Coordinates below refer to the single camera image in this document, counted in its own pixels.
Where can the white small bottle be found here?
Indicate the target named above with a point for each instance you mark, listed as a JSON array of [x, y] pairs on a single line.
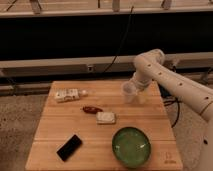
[[65, 95]]

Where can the wooden cutting board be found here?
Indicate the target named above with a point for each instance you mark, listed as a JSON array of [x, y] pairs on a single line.
[[60, 121]]

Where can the white soap bar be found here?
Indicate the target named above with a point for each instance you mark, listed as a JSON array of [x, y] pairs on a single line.
[[105, 118]]

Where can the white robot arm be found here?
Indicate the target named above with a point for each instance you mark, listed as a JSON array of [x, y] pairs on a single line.
[[199, 98]]

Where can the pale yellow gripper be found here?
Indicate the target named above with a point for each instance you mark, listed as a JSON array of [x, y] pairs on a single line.
[[142, 97]]

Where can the white ceramic cup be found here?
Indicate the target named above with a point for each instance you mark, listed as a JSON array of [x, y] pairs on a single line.
[[129, 91]]

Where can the green ceramic bowl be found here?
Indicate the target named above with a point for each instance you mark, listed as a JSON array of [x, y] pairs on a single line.
[[131, 147]]

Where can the black rectangular block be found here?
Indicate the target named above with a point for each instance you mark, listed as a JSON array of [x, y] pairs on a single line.
[[69, 147]]

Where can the dark red chili pepper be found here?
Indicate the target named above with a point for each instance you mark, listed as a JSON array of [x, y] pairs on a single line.
[[91, 109]]

